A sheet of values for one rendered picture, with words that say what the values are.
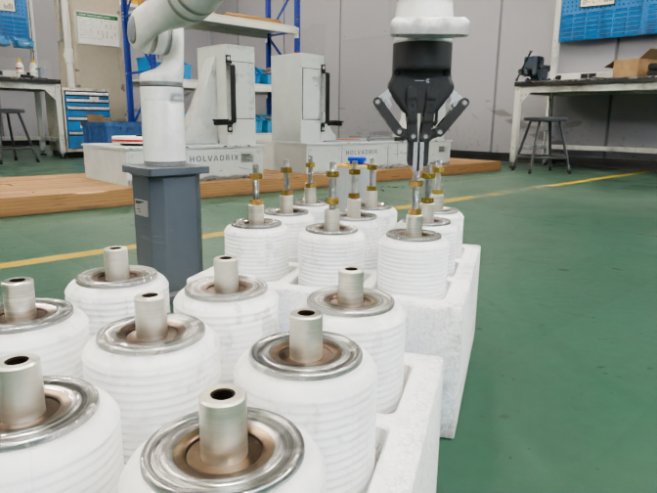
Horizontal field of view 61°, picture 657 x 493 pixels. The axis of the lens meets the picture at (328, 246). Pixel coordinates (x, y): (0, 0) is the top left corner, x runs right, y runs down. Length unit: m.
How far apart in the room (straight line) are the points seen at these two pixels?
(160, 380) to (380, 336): 0.17
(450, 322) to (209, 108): 2.70
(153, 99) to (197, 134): 1.96
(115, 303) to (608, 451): 0.62
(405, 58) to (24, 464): 0.59
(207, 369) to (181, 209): 0.90
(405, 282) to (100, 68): 6.70
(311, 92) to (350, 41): 4.34
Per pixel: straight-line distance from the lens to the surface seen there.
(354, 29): 7.87
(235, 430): 0.27
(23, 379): 0.33
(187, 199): 1.30
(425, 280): 0.75
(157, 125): 1.29
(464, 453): 0.77
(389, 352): 0.47
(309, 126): 3.59
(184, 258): 1.32
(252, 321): 0.49
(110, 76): 7.33
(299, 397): 0.34
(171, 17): 1.17
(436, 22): 0.70
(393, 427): 0.45
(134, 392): 0.40
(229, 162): 3.16
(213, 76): 3.31
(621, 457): 0.83
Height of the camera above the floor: 0.40
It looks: 13 degrees down
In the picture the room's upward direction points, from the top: 1 degrees clockwise
